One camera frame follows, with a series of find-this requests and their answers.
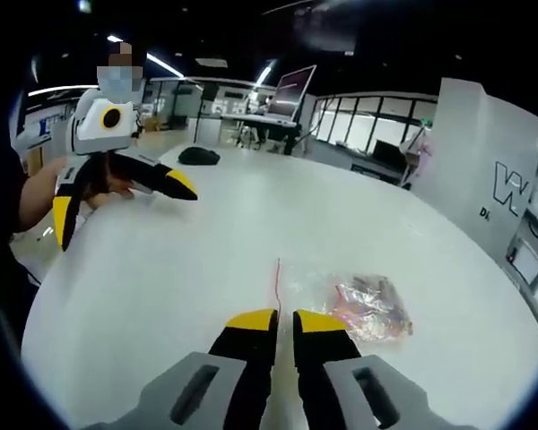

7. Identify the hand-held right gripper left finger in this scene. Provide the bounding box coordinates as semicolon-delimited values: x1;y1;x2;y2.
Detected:
136;307;279;430

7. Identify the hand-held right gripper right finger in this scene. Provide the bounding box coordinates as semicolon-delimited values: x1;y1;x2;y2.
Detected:
292;308;432;430

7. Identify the clear resealable bag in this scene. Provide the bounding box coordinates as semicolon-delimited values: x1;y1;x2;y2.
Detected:
268;257;417;347

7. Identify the person's left hand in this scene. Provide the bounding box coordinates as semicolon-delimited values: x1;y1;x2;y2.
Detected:
86;171;138;211

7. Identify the black pouch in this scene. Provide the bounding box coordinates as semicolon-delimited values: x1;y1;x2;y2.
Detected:
178;146;221;167

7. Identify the white desk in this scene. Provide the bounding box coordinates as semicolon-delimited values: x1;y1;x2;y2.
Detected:
219;113;302;156

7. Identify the white framed computer monitor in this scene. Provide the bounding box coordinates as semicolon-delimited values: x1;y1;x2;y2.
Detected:
266;64;317;123

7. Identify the grey counter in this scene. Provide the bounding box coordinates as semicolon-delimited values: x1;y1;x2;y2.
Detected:
351;159;414;188

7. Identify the black monitor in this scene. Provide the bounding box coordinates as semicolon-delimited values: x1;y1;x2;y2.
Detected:
371;139;407;168

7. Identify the hanging dark screen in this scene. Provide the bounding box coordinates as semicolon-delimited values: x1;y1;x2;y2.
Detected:
293;0;358;55

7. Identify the pale pink object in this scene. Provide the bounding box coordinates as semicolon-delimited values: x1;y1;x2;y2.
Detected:
400;127;434;172

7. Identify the grey shelving unit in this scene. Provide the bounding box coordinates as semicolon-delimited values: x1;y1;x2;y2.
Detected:
501;147;538;323

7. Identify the grey lettered partition panel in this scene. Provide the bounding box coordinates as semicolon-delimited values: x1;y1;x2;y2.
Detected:
432;76;538;254

